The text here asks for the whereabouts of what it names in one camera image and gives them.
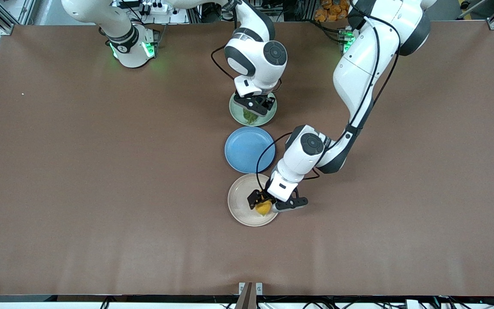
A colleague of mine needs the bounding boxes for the green lettuce leaf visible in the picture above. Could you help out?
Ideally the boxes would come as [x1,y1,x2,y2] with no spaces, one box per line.
[242,108,260,125]

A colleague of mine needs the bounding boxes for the beige round plate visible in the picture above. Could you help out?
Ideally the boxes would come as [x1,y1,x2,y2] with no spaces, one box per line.
[228,173,281,227]

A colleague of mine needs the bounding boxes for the pale green round plate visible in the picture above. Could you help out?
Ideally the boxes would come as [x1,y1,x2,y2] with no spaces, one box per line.
[229,91,277,127]

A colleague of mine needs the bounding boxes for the blue round plate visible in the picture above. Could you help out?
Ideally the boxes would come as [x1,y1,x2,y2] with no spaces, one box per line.
[225,126,276,174]

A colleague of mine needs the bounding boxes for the bag of orange items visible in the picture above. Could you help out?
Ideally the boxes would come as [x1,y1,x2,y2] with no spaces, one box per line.
[314,0,354,23]

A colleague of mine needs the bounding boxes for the white power strip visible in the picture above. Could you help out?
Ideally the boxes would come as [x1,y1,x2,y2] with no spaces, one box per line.
[138,1,171,14]

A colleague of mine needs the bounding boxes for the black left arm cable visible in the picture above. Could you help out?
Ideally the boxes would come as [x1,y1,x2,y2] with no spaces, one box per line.
[256,15,401,192]

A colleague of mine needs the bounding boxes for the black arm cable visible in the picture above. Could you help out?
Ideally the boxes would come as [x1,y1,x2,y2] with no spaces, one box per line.
[211,44,283,93]
[256,15,401,192]

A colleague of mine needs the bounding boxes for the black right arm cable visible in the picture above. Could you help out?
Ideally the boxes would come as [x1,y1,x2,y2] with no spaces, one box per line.
[211,44,283,93]

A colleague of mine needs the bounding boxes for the metal table edge bracket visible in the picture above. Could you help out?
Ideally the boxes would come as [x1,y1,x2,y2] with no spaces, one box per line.
[235,282,264,309]

